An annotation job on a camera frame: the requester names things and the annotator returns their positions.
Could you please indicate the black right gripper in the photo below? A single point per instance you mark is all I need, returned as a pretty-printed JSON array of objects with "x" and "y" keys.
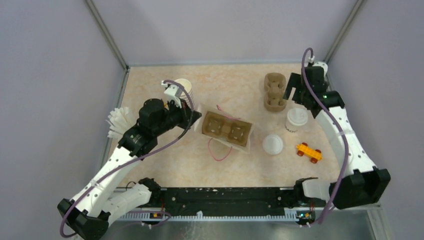
[{"x": 294, "y": 81}]

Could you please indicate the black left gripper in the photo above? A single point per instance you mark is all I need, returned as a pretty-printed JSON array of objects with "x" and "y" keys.
[{"x": 185, "y": 111}]

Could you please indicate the white paper coffee cup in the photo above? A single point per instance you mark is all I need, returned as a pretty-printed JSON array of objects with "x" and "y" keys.
[{"x": 292, "y": 128}]

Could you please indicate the cream Cakes paper bag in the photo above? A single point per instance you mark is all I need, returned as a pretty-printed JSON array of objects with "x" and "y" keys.
[{"x": 203, "y": 109}]

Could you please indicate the white plastic cup lid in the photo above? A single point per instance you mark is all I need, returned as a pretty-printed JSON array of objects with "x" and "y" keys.
[{"x": 297, "y": 116}]

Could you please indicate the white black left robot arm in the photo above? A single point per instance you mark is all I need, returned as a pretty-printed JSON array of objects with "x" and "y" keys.
[{"x": 91, "y": 211}]

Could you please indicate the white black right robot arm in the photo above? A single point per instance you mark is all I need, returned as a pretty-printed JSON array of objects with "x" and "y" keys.
[{"x": 360, "y": 181}]

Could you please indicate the brown pulp cup carrier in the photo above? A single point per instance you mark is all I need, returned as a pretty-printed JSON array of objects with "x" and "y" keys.
[{"x": 274, "y": 88}]

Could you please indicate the stack of white paper cups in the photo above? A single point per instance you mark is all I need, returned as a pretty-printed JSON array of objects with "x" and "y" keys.
[{"x": 188, "y": 87}]

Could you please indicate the stack of translucent lids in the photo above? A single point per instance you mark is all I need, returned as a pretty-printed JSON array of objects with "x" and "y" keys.
[{"x": 273, "y": 144}]

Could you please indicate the yellow toy car red wheels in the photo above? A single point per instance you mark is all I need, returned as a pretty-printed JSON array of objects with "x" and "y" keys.
[{"x": 314, "y": 155}]

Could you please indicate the bundle of white paper straws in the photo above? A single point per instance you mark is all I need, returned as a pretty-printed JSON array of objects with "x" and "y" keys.
[{"x": 120, "y": 120}]

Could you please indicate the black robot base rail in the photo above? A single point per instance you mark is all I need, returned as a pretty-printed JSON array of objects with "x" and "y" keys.
[{"x": 225, "y": 201}]

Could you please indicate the grey slotted cable duct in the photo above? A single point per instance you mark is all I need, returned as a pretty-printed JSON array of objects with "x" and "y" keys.
[{"x": 289, "y": 216}]

